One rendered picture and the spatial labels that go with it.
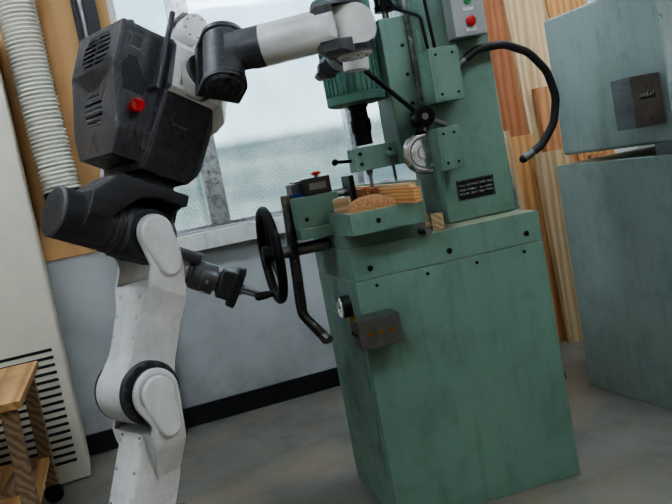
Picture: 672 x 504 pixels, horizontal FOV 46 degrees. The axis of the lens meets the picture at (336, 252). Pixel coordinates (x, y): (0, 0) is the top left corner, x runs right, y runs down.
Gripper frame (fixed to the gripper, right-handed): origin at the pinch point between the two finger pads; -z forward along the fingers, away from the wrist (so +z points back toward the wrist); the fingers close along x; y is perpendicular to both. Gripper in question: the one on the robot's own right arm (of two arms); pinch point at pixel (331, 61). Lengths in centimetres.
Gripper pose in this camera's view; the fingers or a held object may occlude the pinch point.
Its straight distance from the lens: 224.8
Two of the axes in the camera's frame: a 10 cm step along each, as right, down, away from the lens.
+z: 2.5, 0.6, -9.7
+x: -5.7, 8.1, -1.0
